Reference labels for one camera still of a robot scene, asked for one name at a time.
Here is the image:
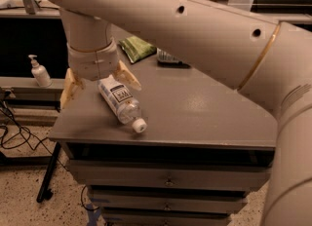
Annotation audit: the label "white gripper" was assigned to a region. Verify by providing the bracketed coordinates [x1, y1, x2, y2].
[59, 41, 141, 109]

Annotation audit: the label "clear blue-label plastic bottle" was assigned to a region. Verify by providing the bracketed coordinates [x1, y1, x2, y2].
[97, 75, 147, 133]

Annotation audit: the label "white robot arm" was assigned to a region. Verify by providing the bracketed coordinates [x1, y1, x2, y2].
[49, 0, 312, 226]

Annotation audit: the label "white pump dispenser bottle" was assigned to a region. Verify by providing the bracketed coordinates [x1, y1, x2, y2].
[28, 55, 52, 88]

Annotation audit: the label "green chip bag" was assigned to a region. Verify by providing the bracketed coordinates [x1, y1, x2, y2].
[119, 36, 157, 63]

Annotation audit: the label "white green can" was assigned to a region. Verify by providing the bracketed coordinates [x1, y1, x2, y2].
[157, 49, 181, 64]

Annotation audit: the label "black stand leg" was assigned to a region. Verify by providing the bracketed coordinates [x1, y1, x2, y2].
[36, 143, 60, 204]

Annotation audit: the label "grey drawer cabinet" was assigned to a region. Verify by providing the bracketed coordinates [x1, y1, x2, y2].
[50, 56, 276, 226]

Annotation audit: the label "black floor cables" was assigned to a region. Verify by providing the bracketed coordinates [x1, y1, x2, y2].
[0, 88, 69, 172]

